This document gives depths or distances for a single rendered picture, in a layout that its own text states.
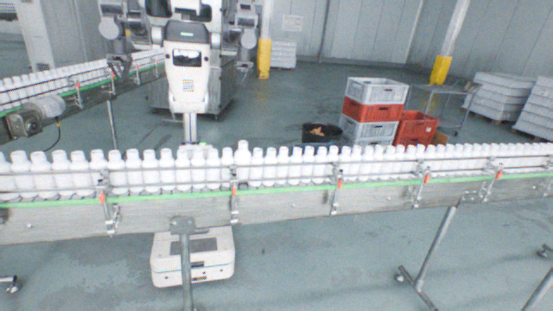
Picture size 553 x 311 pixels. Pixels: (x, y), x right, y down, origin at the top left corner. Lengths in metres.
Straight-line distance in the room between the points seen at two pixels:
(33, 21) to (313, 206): 6.31
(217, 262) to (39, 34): 5.78
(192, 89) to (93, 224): 0.81
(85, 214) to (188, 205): 0.36
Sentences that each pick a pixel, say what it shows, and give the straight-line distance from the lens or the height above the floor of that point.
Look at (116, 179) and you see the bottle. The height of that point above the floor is 1.07.
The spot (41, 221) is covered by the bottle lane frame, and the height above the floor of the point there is 0.92.
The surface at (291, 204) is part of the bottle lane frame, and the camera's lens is 1.29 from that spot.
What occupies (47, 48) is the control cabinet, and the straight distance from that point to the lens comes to 6.91.
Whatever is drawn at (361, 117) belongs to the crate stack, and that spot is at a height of 0.74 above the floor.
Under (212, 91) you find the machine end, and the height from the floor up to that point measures 0.50.
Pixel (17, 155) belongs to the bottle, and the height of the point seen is 1.16.
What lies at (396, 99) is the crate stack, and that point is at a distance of 3.67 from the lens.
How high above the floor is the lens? 1.65
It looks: 26 degrees down
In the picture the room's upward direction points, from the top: 6 degrees clockwise
